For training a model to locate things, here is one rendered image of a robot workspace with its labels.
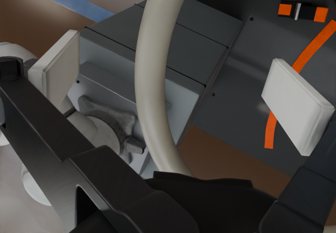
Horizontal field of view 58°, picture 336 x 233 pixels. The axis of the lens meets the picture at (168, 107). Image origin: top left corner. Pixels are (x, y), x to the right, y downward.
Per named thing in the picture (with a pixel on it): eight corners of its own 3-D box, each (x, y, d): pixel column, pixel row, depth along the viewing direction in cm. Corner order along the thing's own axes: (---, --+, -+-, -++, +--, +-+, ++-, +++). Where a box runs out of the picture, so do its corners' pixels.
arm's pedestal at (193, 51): (216, 98, 171) (166, 201, 106) (138, 60, 177) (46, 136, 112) (258, 15, 142) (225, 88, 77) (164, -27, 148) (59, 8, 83)
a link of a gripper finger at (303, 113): (322, 106, 14) (337, 108, 14) (273, 57, 21) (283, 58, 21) (300, 156, 16) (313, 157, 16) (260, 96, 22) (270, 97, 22)
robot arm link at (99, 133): (94, 170, 89) (41, 227, 71) (56, 120, 86) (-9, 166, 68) (132, 154, 81) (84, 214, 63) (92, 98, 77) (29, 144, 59)
